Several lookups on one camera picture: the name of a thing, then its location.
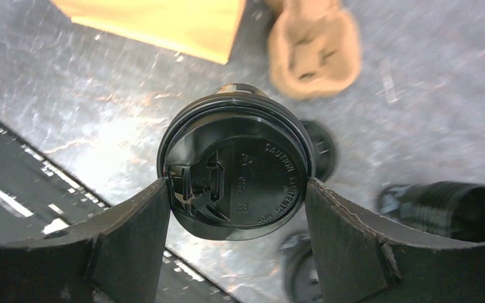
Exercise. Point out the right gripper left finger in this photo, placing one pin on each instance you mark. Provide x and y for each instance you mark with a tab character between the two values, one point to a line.
115	256

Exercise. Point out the remaining cardboard carrier stack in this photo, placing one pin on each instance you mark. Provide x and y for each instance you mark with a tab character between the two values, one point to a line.
314	48

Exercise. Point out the brown paper bag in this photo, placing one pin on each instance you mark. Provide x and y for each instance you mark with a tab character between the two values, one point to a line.
204	29

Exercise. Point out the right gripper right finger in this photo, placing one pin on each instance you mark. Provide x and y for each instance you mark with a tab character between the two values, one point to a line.
361	256

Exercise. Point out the black coffee cup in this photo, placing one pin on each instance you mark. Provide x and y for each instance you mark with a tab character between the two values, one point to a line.
239	87
449	209

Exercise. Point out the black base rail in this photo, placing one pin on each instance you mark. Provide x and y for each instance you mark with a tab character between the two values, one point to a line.
38	198

